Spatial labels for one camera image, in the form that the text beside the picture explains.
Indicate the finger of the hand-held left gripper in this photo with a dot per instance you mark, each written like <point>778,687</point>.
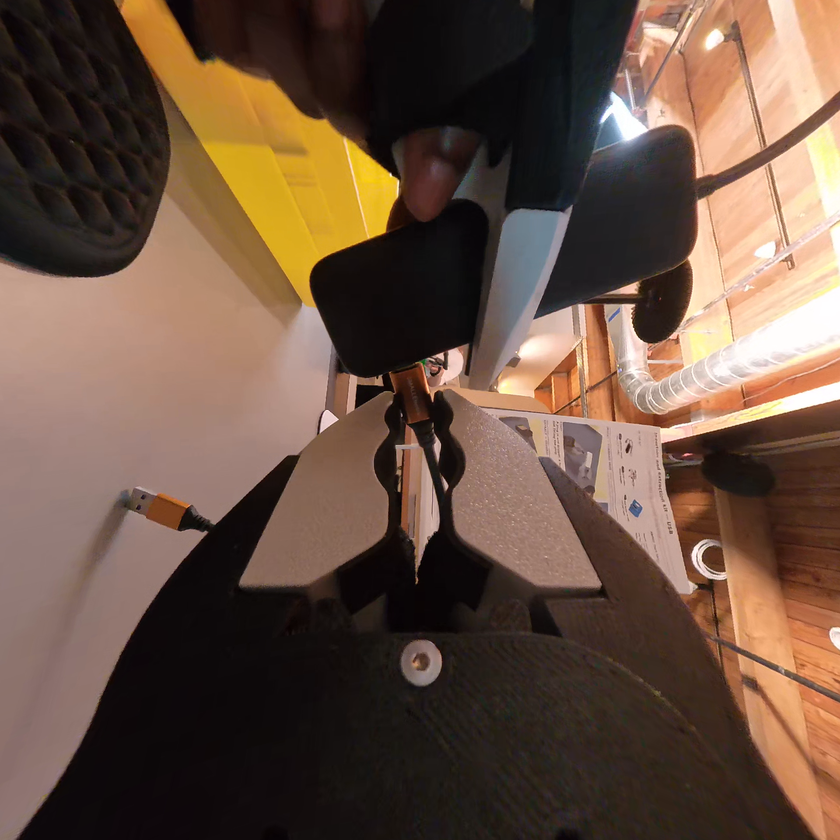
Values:
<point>518,275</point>

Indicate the printed instruction sheet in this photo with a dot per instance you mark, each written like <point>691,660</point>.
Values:
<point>610,485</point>

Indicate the silver air duct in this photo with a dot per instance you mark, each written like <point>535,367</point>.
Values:
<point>722,367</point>

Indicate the black usb hub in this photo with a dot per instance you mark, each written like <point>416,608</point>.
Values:
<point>394,289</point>

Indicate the yellow plastic bin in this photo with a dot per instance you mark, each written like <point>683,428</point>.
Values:
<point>275,144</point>

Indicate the white sheet stand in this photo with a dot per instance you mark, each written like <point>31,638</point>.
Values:
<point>328,421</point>

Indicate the black mouse pad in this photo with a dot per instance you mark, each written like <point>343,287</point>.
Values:
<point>72,131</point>

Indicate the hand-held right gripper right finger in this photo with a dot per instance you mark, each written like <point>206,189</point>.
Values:
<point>518,518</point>

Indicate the black round ceiling disc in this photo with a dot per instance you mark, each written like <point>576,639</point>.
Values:
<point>738,474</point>
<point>663,302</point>

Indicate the person's left hand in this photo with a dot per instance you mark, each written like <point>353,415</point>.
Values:
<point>430,177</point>

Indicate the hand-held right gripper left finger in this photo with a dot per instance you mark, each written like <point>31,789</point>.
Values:
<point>321,512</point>

